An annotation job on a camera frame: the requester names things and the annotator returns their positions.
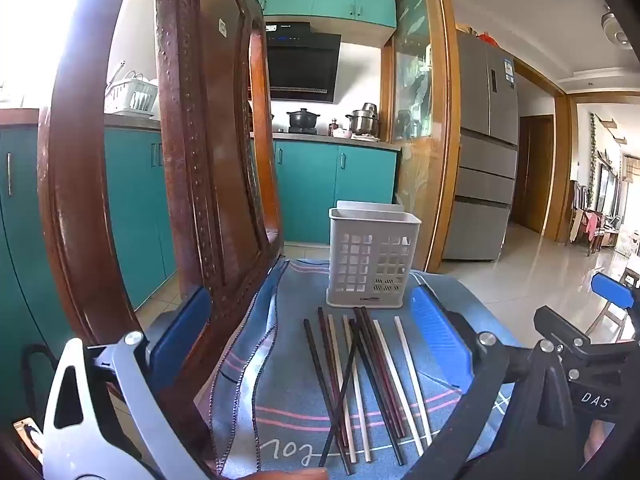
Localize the blue striped cloth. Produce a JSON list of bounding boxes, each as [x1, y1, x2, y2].
[[210, 257, 521, 478]]

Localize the black cable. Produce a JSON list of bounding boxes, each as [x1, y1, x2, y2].
[[19, 342, 60, 398]]

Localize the teal base cabinets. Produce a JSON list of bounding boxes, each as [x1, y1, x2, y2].
[[0, 125, 401, 411]]

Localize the black range hood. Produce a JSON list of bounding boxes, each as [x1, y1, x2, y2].
[[264, 21, 342, 105]]

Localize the grey refrigerator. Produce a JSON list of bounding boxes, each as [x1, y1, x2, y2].
[[442, 30, 521, 263]]

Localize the white plastic utensil holder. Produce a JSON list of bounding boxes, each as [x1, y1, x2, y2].
[[326, 200, 422, 309]]

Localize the white chopstick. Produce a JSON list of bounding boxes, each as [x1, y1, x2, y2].
[[373, 319, 424, 457], [327, 314, 357, 463], [394, 316, 433, 450], [342, 314, 373, 463]]

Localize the black chopstick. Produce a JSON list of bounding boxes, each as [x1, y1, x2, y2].
[[319, 318, 362, 467]]

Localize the brown wooden door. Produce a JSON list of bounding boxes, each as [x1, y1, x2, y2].
[[510, 115, 556, 235]]

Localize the carved wooden chair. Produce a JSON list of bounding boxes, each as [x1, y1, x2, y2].
[[37, 0, 286, 480]]

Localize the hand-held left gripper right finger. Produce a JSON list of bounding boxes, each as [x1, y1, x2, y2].
[[412, 285, 591, 480]]

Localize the white dish rack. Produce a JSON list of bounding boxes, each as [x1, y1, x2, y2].
[[104, 71, 160, 117]]

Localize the grey kitchen countertop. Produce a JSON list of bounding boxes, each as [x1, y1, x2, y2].
[[272, 131, 402, 152]]

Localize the green hanging vine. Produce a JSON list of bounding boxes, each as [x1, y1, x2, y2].
[[587, 112, 601, 196]]

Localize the steel stock pot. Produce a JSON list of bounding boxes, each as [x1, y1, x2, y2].
[[346, 102, 382, 137]]

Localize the ceiling lamp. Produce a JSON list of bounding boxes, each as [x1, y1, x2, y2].
[[600, 5, 633, 48]]

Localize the wooden dining chair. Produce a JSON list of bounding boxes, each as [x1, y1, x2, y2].
[[570, 180, 618, 256]]

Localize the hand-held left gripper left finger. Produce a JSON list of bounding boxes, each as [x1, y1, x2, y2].
[[42, 287, 213, 480]]

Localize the wood framed glass door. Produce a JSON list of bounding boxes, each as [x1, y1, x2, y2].
[[380, 0, 462, 273]]

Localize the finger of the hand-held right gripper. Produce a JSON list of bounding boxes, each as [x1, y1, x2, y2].
[[534, 272, 640, 356]]

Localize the black cooking pot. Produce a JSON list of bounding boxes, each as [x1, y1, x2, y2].
[[286, 108, 317, 134]]

